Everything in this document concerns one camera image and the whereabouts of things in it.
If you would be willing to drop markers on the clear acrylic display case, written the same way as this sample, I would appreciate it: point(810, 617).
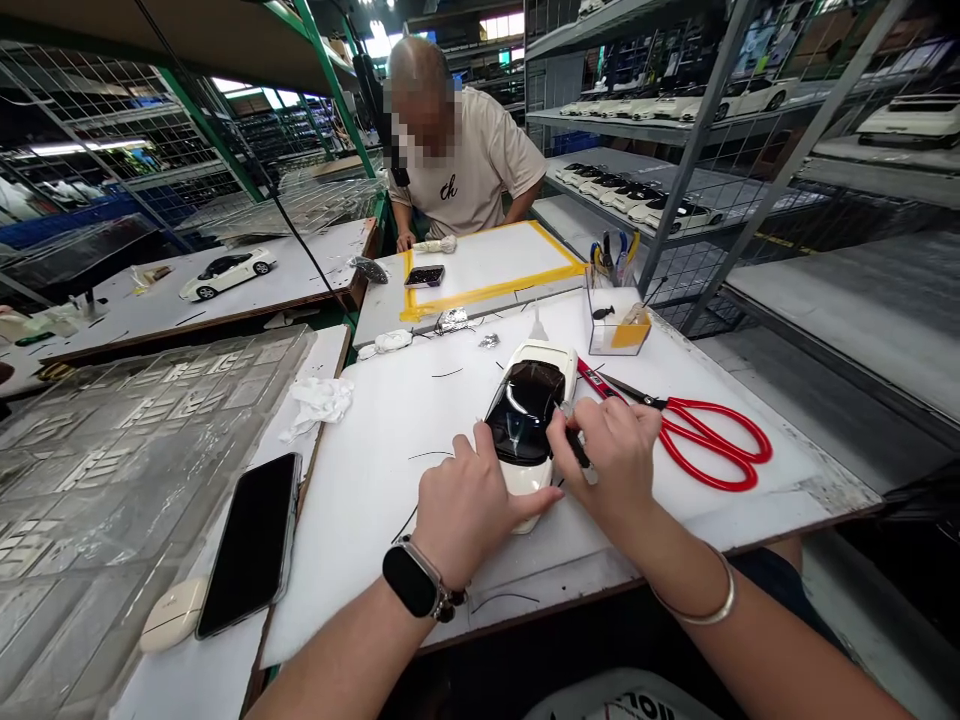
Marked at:
point(75, 255)

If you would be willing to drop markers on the clear acrylic organizer box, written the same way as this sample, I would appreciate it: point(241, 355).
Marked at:
point(619, 330)

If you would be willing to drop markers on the black smartphone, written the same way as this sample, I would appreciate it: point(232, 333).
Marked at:
point(251, 544)

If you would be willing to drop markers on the rolled white cloth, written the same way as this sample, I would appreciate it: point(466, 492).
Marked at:
point(436, 244)

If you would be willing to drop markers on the pile of clear plastic sheets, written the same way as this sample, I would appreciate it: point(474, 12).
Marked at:
point(300, 206)

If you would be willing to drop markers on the person's legs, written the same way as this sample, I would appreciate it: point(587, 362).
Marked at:
point(780, 585)

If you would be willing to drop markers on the red utility knife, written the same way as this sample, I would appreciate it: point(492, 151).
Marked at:
point(596, 381)

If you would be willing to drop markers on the white glue bottle nozzle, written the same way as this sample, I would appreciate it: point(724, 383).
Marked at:
point(536, 322)

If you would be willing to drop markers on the white mat with yellow tape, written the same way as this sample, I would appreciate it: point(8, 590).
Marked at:
point(487, 262)

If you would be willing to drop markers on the black pen tool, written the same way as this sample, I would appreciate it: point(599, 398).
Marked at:
point(579, 450)

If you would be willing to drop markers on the yellow card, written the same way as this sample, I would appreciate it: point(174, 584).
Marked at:
point(632, 331)

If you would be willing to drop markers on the small black funnel part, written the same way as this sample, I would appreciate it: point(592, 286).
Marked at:
point(603, 313)

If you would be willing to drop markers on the stack of clear plastic trays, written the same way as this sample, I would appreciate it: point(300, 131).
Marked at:
point(120, 480)

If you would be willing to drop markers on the person's left hand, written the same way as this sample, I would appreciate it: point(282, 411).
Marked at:
point(465, 510)

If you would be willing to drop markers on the white earbuds case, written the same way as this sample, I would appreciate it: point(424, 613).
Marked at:
point(172, 615)

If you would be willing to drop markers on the green metal shelf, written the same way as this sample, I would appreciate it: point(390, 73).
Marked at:
point(195, 112)

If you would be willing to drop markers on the crumpled foil piece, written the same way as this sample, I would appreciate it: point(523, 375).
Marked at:
point(490, 341)
point(452, 321)

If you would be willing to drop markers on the white cloth rag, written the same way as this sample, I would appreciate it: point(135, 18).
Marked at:
point(386, 345)

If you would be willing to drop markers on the grey metal shelf with cars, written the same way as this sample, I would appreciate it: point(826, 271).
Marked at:
point(675, 112)

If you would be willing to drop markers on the white foam mat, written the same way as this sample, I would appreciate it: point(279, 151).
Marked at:
point(375, 480)

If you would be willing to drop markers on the person's right hand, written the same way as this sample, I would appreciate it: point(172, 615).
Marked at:
point(619, 469)

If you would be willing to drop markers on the crumpled white tissue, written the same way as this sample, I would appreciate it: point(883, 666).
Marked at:
point(319, 401)

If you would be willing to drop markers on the white model car black roof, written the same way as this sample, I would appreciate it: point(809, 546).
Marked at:
point(529, 397)

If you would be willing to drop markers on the black mesh piece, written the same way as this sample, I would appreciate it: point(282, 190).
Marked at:
point(370, 270)

